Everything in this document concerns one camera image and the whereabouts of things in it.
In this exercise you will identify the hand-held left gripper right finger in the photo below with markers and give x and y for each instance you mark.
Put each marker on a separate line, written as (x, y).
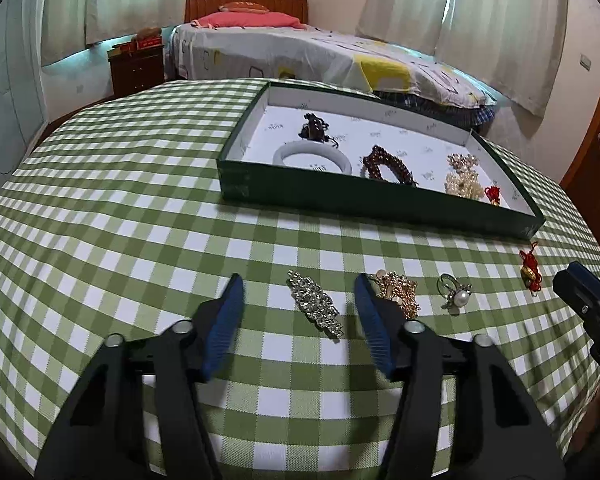
(375, 327)

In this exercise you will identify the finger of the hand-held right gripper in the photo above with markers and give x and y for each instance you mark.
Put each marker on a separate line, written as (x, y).
(582, 290)

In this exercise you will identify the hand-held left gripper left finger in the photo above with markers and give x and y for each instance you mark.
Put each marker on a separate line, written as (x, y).
(225, 327)

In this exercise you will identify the rhinestone brooch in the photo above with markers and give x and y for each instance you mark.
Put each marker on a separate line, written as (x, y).
(315, 302)

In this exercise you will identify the small red knot charm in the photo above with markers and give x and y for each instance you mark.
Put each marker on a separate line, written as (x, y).
(492, 194)

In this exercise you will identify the green shallow cardboard box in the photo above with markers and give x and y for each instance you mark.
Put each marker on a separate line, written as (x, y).
(330, 200)

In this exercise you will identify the white jade bangle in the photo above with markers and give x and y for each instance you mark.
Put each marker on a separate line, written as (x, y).
(285, 153)

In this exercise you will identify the wooden door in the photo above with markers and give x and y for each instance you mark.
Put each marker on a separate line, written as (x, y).
(595, 190)

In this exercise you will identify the green checked tablecloth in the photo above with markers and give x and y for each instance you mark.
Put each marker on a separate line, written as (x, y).
(130, 185)

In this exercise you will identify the blue plaid bed sheet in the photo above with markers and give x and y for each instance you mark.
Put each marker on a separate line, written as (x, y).
(460, 112)

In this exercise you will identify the pale green curtain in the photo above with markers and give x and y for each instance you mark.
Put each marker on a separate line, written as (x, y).
(405, 5)
(62, 10)
(505, 35)
(135, 0)

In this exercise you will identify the dark wooden nightstand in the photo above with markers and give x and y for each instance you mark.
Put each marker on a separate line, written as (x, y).
(135, 72)

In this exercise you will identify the bed with patterned cover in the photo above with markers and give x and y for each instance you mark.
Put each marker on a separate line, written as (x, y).
(305, 52)

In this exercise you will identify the red flat box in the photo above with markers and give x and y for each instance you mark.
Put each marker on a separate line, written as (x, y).
(149, 43)

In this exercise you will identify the dark flat box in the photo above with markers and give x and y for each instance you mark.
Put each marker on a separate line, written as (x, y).
(121, 51)

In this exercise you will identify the brown stuffed item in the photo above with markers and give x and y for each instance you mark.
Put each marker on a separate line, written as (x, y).
(147, 33)

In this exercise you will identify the pink pillow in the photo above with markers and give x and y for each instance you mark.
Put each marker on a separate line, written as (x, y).
(250, 20)

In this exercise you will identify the frosted glass wardrobe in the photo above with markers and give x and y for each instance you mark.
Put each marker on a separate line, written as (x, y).
(5, 110)

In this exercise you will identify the brown cushion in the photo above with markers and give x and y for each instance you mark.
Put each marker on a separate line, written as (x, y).
(242, 7)

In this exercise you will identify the wooden bed headboard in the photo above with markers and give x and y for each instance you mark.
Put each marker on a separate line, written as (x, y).
(205, 2)

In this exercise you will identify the white light switch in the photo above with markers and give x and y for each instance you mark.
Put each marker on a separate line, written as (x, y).
(585, 61)

